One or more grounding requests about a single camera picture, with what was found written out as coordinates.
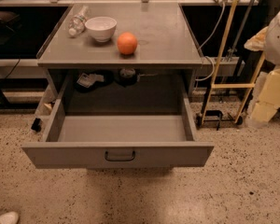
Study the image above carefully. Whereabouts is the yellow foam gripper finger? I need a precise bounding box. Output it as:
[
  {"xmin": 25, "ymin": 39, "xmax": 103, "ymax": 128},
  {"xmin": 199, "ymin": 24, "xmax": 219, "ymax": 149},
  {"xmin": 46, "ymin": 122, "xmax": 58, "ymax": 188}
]
[{"xmin": 249, "ymin": 66, "xmax": 280, "ymax": 123}]

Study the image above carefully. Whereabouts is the grey top drawer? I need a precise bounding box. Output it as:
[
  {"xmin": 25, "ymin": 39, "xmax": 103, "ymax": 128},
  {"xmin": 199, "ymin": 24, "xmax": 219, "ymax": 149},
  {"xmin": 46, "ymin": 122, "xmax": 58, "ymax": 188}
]
[{"xmin": 22, "ymin": 74, "xmax": 214, "ymax": 169}]

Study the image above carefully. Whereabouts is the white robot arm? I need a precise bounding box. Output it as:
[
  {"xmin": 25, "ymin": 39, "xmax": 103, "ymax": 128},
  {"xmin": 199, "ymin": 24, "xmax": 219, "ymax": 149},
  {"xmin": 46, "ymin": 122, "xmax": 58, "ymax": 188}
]
[{"xmin": 244, "ymin": 11, "xmax": 280, "ymax": 123}]

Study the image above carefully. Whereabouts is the grey metal drawer cabinet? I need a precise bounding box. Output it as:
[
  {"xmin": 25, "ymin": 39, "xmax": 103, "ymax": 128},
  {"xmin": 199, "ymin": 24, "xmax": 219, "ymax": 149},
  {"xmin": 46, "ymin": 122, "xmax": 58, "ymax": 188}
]
[{"xmin": 38, "ymin": 3, "xmax": 201, "ymax": 99}]

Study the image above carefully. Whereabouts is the orange fruit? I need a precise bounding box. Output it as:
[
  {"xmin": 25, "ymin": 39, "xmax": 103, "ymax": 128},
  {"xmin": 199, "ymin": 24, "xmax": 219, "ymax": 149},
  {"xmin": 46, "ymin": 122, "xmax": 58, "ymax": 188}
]
[{"xmin": 117, "ymin": 32, "xmax": 138, "ymax": 55}]

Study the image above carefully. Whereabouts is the white ceramic bowl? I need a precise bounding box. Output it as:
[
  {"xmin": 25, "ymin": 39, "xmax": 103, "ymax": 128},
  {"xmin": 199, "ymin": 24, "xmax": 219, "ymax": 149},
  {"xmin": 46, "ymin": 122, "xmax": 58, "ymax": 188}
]
[{"xmin": 85, "ymin": 17, "xmax": 117, "ymax": 42}]

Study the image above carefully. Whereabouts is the clear plastic water bottle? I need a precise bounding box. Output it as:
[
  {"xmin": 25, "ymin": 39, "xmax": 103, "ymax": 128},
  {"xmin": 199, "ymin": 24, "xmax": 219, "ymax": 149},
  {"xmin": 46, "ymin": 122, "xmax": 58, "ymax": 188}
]
[{"xmin": 68, "ymin": 6, "xmax": 89, "ymax": 37}]

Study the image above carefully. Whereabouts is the black caster wheel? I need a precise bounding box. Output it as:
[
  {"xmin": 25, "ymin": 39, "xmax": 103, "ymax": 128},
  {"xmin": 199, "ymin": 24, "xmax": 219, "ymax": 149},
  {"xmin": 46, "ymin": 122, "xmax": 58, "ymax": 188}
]
[{"xmin": 31, "ymin": 118, "xmax": 41, "ymax": 133}]

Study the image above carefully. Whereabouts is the white shoe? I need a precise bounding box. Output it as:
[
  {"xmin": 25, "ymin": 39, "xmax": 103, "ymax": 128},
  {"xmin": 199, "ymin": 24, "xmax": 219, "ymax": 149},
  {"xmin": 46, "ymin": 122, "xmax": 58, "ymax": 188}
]
[{"xmin": 0, "ymin": 212, "xmax": 20, "ymax": 224}]

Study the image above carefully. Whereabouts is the yellow hand truck frame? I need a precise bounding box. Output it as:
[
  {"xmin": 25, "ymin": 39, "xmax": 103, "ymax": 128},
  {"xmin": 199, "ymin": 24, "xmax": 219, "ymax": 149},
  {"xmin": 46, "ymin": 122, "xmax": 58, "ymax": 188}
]
[{"xmin": 197, "ymin": 0, "xmax": 264, "ymax": 127}]

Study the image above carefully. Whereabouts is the white cable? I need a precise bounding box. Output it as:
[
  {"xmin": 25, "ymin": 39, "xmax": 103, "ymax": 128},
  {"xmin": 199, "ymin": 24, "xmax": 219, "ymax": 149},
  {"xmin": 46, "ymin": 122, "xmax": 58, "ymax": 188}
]
[{"xmin": 194, "ymin": 2, "xmax": 227, "ymax": 82}]

